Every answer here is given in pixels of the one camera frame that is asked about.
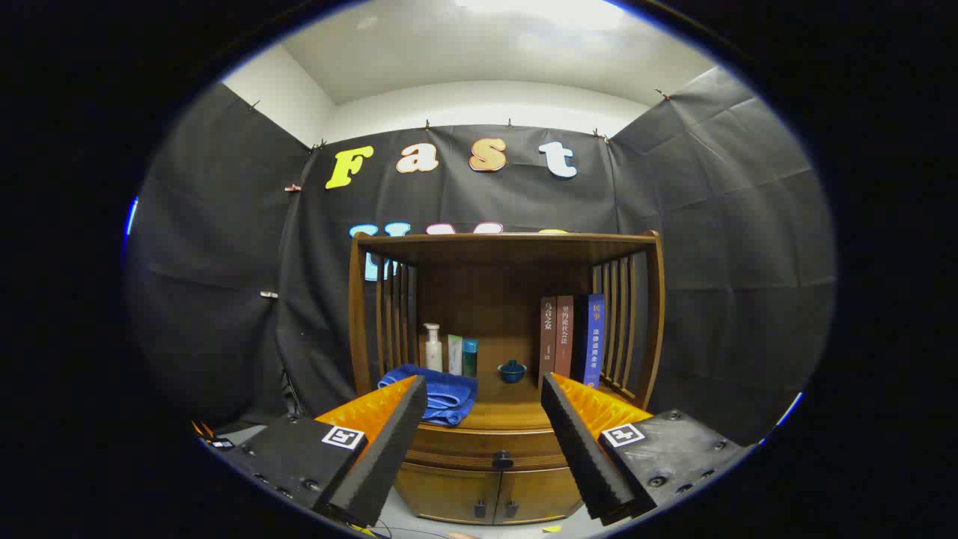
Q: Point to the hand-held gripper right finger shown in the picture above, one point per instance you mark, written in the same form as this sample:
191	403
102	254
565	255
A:
580	442

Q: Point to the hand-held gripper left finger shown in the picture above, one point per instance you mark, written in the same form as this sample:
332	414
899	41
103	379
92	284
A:
389	442

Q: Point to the wooden drawer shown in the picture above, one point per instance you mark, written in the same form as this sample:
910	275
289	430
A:
464	445

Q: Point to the black drawer knob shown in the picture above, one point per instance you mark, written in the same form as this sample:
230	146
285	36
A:
502	460

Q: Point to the wooden cabinet door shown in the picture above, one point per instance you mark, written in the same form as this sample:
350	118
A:
542	490
441	490

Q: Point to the wooden countertop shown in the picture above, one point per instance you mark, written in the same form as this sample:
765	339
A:
509	410

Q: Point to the wooden cabinet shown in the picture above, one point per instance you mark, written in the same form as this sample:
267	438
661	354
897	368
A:
479	292

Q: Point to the folded blue towel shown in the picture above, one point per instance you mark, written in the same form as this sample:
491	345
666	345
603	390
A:
449	393

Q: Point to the white pump bottle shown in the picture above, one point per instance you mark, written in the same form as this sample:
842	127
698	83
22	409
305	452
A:
433	355

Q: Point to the blue lidded teacup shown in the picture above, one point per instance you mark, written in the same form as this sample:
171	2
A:
512	372

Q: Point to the reddish brown book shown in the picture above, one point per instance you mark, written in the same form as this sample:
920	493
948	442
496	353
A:
565	337

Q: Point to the blue book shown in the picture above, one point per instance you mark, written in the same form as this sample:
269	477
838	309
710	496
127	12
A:
595	337

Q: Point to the green white tube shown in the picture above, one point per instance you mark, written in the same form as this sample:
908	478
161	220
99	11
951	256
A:
455	355

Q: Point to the dark brown book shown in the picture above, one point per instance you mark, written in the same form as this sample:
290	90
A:
548	337

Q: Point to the teal bottle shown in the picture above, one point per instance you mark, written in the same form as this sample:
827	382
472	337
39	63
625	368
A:
469	359

